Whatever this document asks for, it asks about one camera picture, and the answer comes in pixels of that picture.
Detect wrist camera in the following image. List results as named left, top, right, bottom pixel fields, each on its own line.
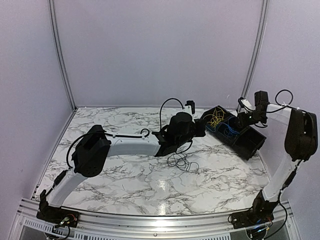
left=238, top=97, right=254, bottom=112
left=183, top=100, right=195, bottom=118

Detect yellow cables in tray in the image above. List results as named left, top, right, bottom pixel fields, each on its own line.
left=204, top=106, right=227, bottom=130

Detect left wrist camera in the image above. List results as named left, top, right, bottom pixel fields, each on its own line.
left=183, top=100, right=195, bottom=118

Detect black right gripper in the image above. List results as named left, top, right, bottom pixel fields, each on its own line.
left=235, top=109, right=267, bottom=127

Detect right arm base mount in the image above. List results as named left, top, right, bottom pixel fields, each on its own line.
left=227, top=192, right=278, bottom=229

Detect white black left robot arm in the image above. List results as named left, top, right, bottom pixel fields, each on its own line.
left=38, top=111, right=206, bottom=223

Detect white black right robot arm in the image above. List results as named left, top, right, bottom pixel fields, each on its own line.
left=237, top=90, right=318, bottom=224

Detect blue cables in tray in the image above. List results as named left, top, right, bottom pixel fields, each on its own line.
left=216, top=123, right=242, bottom=140

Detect black compartment tray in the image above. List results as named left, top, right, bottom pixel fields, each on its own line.
left=201, top=105, right=266, bottom=160

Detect aluminium right corner post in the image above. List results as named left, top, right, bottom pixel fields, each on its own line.
left=241, top=0, right=270, bottom=98

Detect black cable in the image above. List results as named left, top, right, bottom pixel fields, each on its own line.
left=166, top=152, right=200, bottom=174

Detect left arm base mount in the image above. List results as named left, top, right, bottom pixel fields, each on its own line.
left=36, top=190, right=80, bottom=228

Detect aluminium corner post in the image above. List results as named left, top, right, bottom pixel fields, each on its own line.
left=47, top=0, right=77, bottom=112
left=241, top=0, right=270, bottom=98

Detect aluminium left corner post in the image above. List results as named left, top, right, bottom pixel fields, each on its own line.
left=47, top=0, right=77, bottom=112

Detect aluminium front table frame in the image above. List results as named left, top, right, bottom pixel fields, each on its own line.
left=8, top=198, right=301, bottom=240

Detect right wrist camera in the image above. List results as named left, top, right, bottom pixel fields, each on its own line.
left=238, top=97, right=254, bottom=112

